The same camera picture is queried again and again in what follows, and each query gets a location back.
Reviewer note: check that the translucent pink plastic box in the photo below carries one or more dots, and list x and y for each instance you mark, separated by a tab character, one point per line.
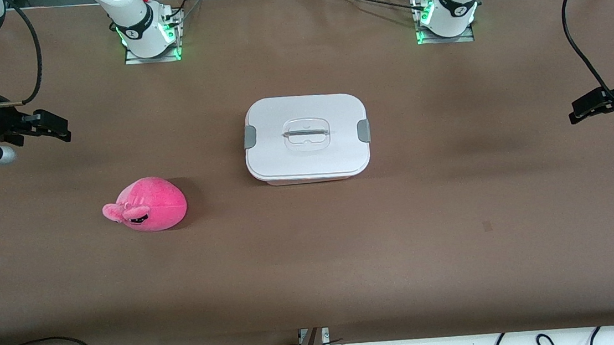
310	180

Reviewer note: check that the brown table mat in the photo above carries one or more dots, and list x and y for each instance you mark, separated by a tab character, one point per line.
402	242

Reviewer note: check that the white box lid grey clips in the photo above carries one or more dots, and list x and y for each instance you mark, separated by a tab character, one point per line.
305	156

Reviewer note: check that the pink plush toy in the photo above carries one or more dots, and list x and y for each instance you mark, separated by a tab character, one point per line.
151	203

